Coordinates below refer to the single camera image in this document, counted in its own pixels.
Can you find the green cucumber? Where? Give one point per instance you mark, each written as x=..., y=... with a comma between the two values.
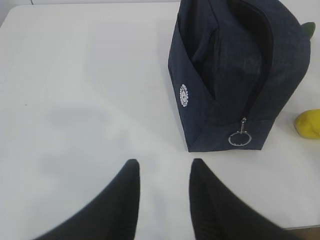
x=309, y=28

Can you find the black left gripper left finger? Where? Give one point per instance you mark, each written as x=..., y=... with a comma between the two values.
x=111, y=215

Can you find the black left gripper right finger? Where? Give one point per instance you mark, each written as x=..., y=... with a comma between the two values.
x=218, y=214

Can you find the yellow lemon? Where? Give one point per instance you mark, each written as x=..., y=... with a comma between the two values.
x=307, y=124

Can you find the dark navy lunch bag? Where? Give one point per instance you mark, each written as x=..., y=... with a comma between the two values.
x=234, y=64

